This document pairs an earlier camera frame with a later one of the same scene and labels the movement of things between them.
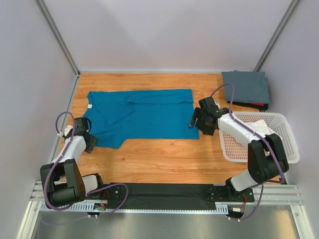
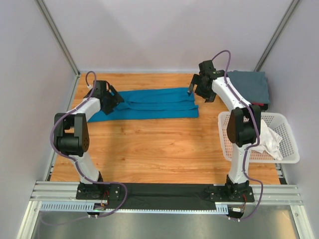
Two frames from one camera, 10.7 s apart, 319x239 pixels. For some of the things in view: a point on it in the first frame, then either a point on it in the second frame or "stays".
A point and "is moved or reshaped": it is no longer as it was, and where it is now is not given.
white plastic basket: [235, 150] stays
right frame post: [289, 14] stays
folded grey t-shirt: [248, 86] stays
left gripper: [93, 140] → [116, 99]
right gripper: [198, 114] → [209, 96]
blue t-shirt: [116, 115] is moved or reshaped
